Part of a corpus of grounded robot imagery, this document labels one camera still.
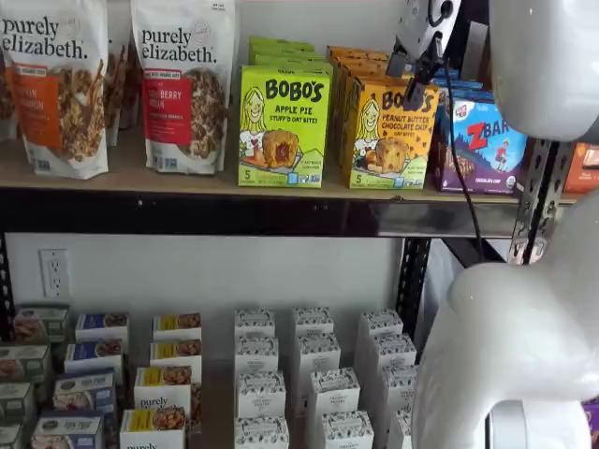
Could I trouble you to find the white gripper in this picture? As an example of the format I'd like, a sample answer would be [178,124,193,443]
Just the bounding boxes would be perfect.
[385,0,465,110]

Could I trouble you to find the orange Bobo's oat bites box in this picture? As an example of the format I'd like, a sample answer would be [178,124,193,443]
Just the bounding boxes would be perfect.
[332,53,403,163]
[326,44,391,156]
[348,76,440,191]
[340,63,414,169]

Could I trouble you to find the blue purple Zbar box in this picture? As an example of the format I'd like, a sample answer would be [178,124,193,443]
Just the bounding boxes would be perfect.
[432,81,498,102]
[430,88,529,196]
[434,76,484,90]

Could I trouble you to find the green Bobo's apple pie box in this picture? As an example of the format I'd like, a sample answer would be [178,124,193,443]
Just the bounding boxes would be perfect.
[238,64,333,189]
[252,52,329,69]
[247,36,316,51]
[247,44,325,61]

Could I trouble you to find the orange snack box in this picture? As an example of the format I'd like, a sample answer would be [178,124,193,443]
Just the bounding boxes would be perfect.
[563,141,599,196]

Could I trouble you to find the white patterned pantry box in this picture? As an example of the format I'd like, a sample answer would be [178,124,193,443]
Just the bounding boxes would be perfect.
[297,332,342,375]
[307,368,361,417]
[233,307,276,339]
[293,306,335,338]
[234,334,281,375]
[358,309,404,339]
[369,332,417,369]
[387,409,416,449]
[236,371,286,420]
[233,415,290,449]
[381,364,421,413]
[321,410,375,449]

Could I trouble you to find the black metal shelf rack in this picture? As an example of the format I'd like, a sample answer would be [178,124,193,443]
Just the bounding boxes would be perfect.
[0,0,579,345]

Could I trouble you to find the yellow white granola box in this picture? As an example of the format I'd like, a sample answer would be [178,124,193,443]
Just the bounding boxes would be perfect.
[120,407,188,449]
[153,312,203,342]
[149,339,203,370]
[134,366,205,432]

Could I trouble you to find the purple snack box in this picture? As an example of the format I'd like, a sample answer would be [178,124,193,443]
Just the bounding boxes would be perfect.
[582,397,599,449]

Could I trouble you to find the blue white granola box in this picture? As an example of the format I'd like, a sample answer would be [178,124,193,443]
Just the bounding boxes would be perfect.
[52,371,117,415]
[64,339,125,375]
[74,311,130,342]
[31,411,106,449]

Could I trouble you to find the green white granola box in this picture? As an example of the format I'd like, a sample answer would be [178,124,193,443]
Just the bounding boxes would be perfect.
[12,303,72,345]
[0,343,52,384]
[0,423,24,449]
[0,382,37,425]

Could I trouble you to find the red label granola bag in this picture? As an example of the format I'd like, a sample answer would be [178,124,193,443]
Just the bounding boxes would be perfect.
[129,0,241,177]

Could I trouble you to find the white granola bag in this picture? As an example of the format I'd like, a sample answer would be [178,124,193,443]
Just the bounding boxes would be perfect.
[0,46,20,143]
[105,36,130,148]

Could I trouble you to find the orange label granola bag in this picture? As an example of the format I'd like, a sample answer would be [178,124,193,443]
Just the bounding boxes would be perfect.
[0,0,110,181]

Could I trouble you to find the white patterned small boxes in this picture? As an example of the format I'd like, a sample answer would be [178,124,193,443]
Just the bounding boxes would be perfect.
[111,326,422,449]

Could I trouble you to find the black cable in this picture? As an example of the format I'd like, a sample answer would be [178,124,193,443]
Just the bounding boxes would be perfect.
[428,0,486,268]

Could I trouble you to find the white wall outlet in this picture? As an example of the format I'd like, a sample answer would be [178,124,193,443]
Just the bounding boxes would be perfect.
[38,248,72,299]

